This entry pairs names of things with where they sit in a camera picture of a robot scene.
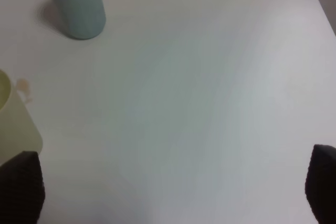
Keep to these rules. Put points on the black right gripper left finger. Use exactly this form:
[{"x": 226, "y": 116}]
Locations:
[{"x": 22, "y": 189}]

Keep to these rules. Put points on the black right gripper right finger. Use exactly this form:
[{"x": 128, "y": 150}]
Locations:
[{"x": 320, "y": 183}]

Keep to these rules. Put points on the pale green plastic cup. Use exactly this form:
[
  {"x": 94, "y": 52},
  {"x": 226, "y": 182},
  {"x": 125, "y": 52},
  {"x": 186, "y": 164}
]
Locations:
[{"x": 18, "y": 131}]

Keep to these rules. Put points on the teal plastic cup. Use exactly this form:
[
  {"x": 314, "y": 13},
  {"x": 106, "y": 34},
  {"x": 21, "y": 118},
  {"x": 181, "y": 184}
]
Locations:
[{"x": 81, "y": 19}]

